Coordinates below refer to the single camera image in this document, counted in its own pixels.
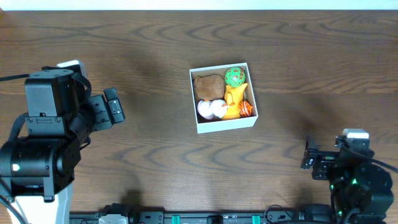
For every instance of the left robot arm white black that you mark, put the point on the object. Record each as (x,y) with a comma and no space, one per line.
(39,159)

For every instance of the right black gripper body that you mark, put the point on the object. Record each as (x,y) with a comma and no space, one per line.
(326,163)

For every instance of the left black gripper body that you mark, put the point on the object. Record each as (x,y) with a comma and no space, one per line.
(99,112)

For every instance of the orange lattice ball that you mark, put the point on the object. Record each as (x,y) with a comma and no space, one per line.
(245,109)

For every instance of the green numbered dice ball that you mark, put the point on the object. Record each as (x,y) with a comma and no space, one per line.
(235,76)

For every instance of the yellow rubber duck toy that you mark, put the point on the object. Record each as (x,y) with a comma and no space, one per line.
(233,97)

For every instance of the white cardboard box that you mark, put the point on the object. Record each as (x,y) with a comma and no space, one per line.
(207,126)

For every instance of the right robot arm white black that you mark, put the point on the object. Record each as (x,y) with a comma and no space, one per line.
(361,192)

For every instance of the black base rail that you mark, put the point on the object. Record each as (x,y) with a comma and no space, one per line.
(119,213)

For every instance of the brown plush toy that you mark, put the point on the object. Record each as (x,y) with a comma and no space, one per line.
(209,87)

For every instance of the pink white snail toy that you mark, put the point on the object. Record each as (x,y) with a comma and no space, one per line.
(212,109)

